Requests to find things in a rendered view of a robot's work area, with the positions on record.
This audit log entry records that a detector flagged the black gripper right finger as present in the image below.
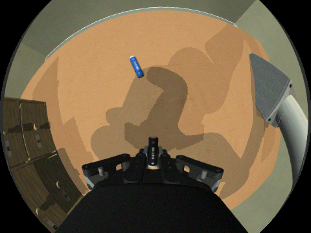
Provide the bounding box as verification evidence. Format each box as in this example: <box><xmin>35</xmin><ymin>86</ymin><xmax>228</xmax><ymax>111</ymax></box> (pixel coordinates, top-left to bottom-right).
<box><xmin>157</xmin><ymin>146</ymin><xmax>224</xmax><ymax>193</ymax></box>

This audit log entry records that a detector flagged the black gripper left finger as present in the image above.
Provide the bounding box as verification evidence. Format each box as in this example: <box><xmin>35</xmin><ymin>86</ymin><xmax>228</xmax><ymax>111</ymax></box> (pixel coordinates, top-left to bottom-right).
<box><xmin>82</xmin><ymin>146</ymin><xmax>149</xmax><ymax>190</ymax></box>

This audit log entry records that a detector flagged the blue battery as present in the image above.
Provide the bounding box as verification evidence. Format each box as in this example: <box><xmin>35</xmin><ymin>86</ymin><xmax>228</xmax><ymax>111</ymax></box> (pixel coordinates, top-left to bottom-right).
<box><xmin>130</xmin><ymin>56</ymin><xmax>144</xmax><ymax>78</ymax></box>

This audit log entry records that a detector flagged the brown wooden drawer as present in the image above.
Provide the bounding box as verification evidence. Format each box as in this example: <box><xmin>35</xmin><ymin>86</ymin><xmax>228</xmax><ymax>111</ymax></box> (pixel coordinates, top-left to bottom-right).
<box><xmin>34</xmin><ymin>155</ymin><xmax>82</xmax><ymax>214</ymax></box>
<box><xmin>3</xmin><ymin>101</ymin><xmax>27</xmax><ymax>168</ymax></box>
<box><xmin>12</xmin><ymin>164</ymin><xmax>68</xmax><ymax>233</ymax></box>
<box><xmin>19</xmin><ymin>102</ymin><xmax>55</xmax><ymax>161</ymax></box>

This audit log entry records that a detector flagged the small wooden chest of drawers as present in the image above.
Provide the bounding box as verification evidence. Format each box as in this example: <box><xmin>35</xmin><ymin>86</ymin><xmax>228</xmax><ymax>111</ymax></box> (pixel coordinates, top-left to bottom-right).
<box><xmin>4</xmin><ymin>97</ymin><xmax>84</xmax><ymax>215</ymax></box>

